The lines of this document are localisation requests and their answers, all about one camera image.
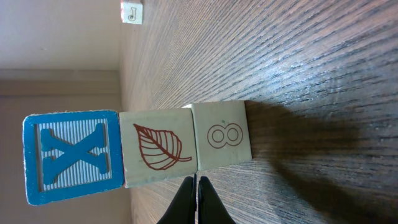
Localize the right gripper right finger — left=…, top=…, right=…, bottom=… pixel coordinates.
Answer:
left=198, top=176, right=236, bottom=224

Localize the wooden block blue side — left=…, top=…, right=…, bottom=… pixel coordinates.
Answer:
left=186, top=100, right=252, bottom=170

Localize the wooden J block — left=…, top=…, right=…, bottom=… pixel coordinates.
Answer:
left=121, top=0, right=143, bottom=25

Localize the red Y block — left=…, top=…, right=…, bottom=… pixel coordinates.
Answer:
left=119, top=108, right=198, bottom=188

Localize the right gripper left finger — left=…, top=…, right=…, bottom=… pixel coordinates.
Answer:
left=157, top=174, right=197, bottom=224

